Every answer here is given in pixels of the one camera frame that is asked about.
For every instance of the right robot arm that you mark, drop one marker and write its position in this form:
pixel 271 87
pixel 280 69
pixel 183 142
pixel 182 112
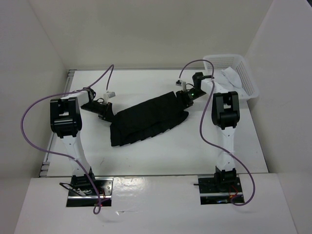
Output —
pixel 225 114

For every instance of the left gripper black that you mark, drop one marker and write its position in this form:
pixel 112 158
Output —
pixel 107 113

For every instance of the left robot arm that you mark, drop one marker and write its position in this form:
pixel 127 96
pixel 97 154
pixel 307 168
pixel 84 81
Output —
pixel 81 169

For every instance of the black skirt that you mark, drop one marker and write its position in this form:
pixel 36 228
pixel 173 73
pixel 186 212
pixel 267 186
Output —
pixel 147 119

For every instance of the white cloth in basket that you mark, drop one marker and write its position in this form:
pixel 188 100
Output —
pixel 227 80

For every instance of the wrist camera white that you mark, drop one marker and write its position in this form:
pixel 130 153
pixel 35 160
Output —
pixel 180 83
pixel 108 95

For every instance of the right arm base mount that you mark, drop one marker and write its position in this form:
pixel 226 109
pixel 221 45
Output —
pixel 211 193

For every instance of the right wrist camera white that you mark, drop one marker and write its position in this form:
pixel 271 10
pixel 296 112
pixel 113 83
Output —
pixel 180 83

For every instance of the white plastic basket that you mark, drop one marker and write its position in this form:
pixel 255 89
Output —
pixel 238 63

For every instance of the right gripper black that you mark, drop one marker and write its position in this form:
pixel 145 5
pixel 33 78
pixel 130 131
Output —
pixel 182 96

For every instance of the aluminium table edge rail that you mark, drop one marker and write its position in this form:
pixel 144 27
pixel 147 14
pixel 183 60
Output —
pixel 65 119

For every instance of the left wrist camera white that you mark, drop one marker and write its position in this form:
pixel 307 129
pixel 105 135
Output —
pixel 108 95

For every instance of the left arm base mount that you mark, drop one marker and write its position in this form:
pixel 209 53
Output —
pixel 86 196

